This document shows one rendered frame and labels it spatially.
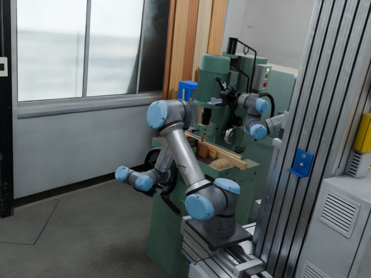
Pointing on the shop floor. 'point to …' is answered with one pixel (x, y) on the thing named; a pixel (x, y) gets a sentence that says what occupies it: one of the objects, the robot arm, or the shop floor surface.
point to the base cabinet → (168, 223)
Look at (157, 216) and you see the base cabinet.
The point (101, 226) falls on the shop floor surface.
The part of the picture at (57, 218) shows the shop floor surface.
